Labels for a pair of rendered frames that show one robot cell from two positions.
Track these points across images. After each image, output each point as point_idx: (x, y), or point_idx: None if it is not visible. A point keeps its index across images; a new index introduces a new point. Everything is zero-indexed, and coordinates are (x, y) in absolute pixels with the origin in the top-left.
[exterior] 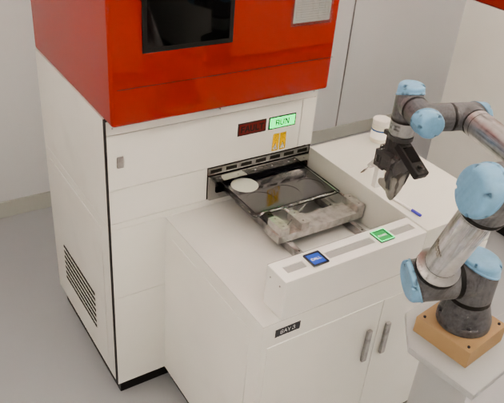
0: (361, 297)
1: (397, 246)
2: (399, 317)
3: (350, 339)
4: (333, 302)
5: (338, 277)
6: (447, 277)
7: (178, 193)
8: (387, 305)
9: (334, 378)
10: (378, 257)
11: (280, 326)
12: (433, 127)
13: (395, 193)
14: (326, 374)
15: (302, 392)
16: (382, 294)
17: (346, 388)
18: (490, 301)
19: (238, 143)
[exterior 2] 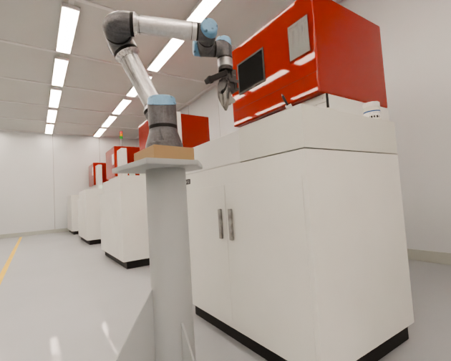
0: (212, 175)
1: (222, 139)
2: (238, 210)
3: (212, 210)
4: (200, 172)
5: (199, 154)
6: (144, 107)
7: None
8: (227, 190)
9: (210, 243)
10: (214, 145)
11: None
12: (192, 47)
13: (224, 104)
14: (205, 234)
15: (197, 239)
16: (222, 179)
17: (219, 263)
18: (150, 122)
19: None
